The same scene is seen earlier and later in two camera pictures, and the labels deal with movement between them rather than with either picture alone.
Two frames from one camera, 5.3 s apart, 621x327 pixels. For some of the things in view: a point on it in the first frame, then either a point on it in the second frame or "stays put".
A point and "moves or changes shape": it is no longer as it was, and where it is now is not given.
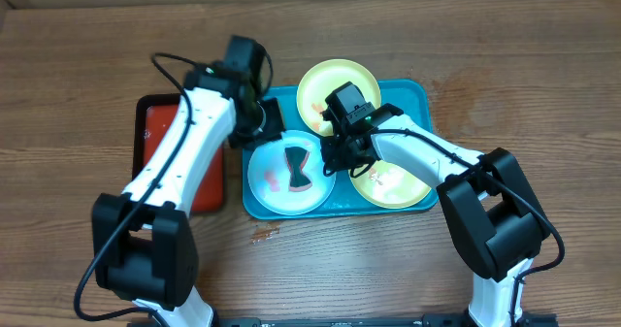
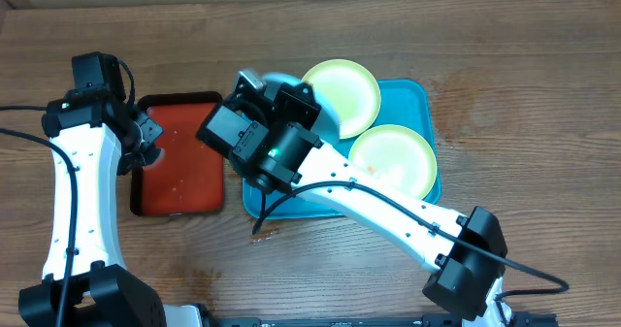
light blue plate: x=269 y=176 moves or changes shape
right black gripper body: x=343 y=157 -> x=286 y=112
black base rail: x=422 y=320 stays put
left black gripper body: x=267 y=128 -> x=147 y=132
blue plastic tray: x=411 y=100 stays put
